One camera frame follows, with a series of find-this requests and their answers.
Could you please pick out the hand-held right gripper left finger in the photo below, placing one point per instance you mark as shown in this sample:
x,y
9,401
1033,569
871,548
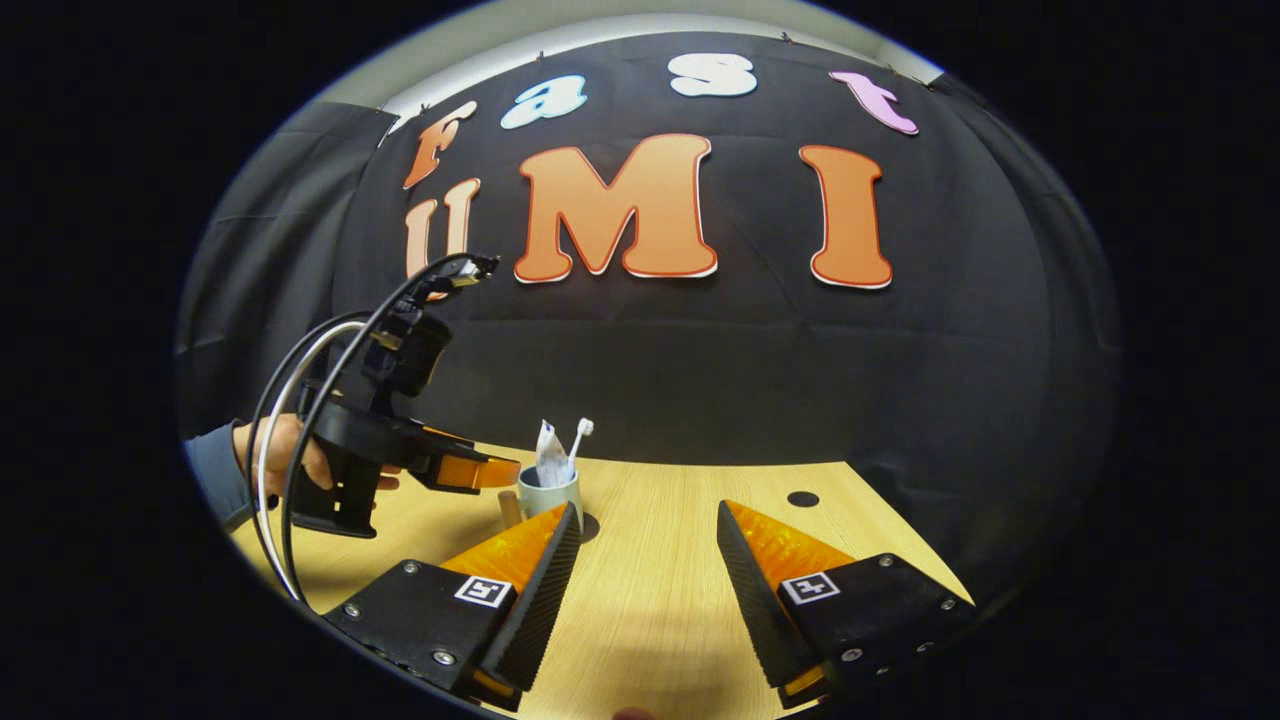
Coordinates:
x,y
540,610

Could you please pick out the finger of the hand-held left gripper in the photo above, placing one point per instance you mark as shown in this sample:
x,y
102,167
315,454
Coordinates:
x,y
450,438
475,474

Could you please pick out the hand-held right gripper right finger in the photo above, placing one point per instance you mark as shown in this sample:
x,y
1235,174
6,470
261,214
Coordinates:
x,y
760,600

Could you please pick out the white toothpaste tube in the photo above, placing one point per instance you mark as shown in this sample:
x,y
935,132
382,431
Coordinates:
x,y
550,460

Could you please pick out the light blue cup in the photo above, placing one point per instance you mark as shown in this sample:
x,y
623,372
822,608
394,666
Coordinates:
x,y
548,498

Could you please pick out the dark round coaster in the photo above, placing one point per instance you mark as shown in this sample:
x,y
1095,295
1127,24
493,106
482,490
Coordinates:
x,y
590,526

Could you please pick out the white toothbrush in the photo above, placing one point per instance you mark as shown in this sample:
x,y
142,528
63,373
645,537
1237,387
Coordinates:
x,y
580,435

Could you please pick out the wooden desktop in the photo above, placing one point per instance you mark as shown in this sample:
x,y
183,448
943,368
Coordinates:
x,y
660,620

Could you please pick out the dark grey side cloth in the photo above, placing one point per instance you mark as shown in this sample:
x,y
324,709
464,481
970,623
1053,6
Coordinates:
x,y
270,270

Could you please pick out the black backdrop cloth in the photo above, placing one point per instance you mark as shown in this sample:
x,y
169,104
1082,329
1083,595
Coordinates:
x,y
750,380

